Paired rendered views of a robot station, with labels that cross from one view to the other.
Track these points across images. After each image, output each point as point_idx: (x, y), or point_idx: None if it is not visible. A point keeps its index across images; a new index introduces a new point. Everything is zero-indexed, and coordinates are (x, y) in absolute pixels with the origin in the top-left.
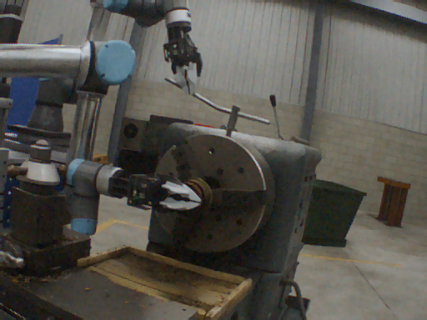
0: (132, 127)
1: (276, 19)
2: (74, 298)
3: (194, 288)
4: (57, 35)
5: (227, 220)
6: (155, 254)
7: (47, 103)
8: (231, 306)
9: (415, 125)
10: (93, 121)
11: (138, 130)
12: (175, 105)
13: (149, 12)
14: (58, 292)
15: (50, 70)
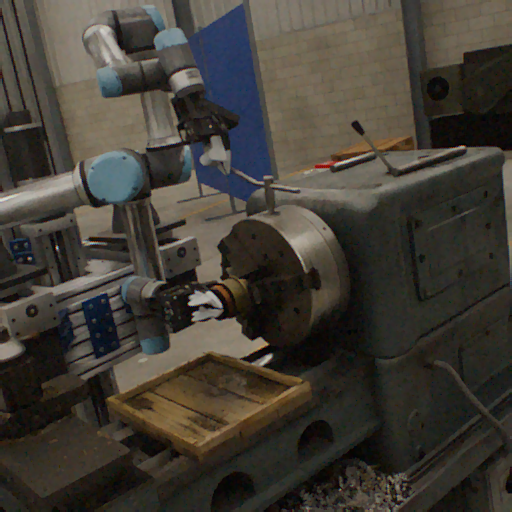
0: (438, 81)
1: None
2: (31, 455)
3: (237, 402)
4: None
5: (287, 309)
6: (230, 358)
7: None
8: (256, 424)
9: None
10: (143, 229)
11: (449, 84)
12: (505, 20)
13: (158, 80)
14: (23, 451)
15: (49, 209)
